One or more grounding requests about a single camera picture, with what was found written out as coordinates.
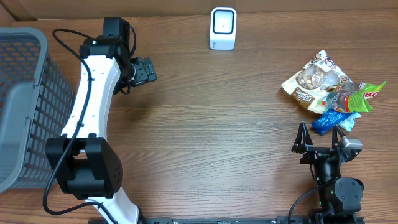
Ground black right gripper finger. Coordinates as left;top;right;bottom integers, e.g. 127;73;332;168
291;121;313;153
332;124;345;149

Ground white snack packet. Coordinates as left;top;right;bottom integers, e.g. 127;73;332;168
338;112;361;132

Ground blue oreo packet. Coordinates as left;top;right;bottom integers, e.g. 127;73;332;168
312;109;351;136

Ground green snack packet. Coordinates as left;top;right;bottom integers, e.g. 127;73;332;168
319;81;386;113

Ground beige pastry snack packet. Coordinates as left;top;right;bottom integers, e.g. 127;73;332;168
281;50;351;114

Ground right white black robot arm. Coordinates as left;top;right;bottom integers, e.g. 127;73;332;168
287;122;364;223

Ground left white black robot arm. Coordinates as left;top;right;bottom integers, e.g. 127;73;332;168
42;17;157;223

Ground white barcode scanner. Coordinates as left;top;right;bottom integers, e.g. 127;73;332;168
209;7;237;50

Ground grey plastic mesh basket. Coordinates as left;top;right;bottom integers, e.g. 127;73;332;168
1;27;74;192

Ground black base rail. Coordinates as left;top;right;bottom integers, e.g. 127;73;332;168
88;214;365;224

